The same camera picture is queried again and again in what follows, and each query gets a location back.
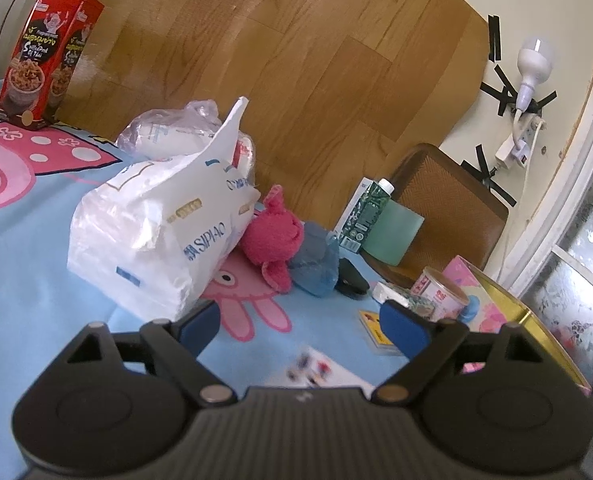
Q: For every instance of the pink cookie tin box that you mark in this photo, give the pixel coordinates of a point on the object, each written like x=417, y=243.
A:
x=490, y=307

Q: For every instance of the black oval case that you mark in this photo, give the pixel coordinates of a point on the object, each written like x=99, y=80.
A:
x=350, y=282

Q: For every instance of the clear plastic cup stack bag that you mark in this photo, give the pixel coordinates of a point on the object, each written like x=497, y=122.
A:
x=163, y=133

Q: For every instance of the pink plush toy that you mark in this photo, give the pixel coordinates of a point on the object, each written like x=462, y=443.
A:
x=272, y=239

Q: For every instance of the small green white packet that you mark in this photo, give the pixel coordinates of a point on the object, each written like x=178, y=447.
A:
x=385, y=291

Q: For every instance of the white blue wet wipes pack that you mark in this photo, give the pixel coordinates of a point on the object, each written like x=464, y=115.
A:
x=313, y=369

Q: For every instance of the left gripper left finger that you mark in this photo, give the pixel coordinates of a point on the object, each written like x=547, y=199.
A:
x=173, y=349

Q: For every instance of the white light bulb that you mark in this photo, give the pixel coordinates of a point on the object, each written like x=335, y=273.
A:
x=535, y=63

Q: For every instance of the white power strip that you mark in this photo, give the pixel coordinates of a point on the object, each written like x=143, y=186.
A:
x=517, y=148

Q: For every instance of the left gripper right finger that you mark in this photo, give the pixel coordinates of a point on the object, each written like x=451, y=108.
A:
x=428, y=346

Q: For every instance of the green drink carton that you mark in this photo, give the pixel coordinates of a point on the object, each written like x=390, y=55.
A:
x=362, y=212

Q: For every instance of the cartoon pig tablecloth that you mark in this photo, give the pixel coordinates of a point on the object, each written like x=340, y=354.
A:
x=43, y=306

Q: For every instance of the red cereal box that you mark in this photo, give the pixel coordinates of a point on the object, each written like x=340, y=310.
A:
x=44, y=60

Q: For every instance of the wood grain board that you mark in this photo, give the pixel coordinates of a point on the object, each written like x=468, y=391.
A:
x=338, y=90

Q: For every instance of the white pink tin can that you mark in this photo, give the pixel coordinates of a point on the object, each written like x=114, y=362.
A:
x=446, y=297

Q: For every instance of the blue soft pouch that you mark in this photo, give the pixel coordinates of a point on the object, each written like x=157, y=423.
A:
x=315, y=267

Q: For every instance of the white tissue pack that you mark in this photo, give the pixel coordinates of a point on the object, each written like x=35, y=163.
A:
x=152, y=237

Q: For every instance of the yellow card pack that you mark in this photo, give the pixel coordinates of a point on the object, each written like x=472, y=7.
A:
x=371, y=323

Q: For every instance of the brown woven chair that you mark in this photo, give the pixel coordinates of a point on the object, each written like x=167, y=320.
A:
x=460, y=217

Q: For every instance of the white window frame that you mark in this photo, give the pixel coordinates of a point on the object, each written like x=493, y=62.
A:
x=529, y=241

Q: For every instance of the teal plastic cup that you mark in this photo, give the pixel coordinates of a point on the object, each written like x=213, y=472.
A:
x=393, y=233

